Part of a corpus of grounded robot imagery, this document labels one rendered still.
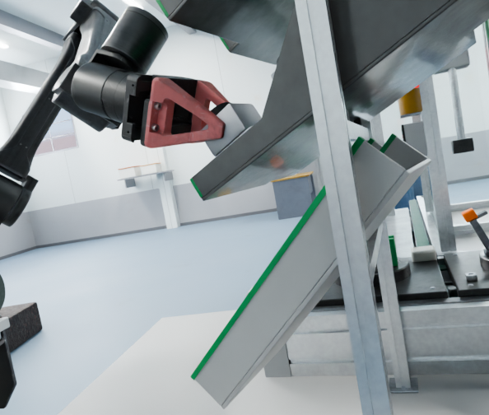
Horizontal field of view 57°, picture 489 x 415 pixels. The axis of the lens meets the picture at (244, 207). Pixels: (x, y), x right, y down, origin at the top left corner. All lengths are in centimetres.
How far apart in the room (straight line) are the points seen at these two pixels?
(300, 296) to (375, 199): 10
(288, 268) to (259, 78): 1135
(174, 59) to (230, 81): 160
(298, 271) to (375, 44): 18
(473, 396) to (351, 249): 42
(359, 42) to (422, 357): 53
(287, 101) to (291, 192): 926
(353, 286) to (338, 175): 8
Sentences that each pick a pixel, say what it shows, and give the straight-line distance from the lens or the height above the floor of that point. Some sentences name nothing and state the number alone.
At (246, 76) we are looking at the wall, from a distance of 1176.
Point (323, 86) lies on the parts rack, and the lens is 32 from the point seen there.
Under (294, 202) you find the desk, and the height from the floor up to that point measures 31.
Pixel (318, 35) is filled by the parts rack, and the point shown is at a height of 129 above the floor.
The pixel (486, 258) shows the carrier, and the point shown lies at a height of 99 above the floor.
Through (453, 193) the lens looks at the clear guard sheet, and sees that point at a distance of 220.
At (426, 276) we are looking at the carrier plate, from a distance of 85.
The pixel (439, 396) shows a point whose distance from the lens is 71.
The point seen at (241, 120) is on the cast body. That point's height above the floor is 125.
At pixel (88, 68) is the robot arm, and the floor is 135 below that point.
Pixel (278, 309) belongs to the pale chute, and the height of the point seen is 109.
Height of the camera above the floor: 121
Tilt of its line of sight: 5 degrees down
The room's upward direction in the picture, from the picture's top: 10 degrees counter-clockwise
